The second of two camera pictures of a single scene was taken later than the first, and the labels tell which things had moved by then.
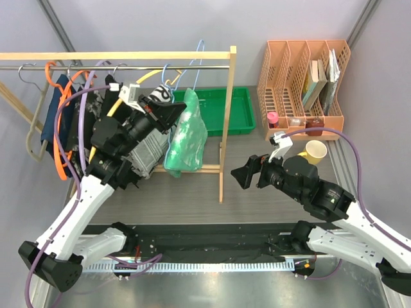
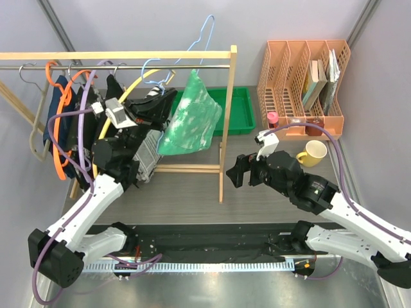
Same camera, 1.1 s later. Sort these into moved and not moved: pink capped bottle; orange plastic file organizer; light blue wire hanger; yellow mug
Moved: light blue wire hanger
Not moved: pink capped bottle; orange plastic file organizer; yellow mug
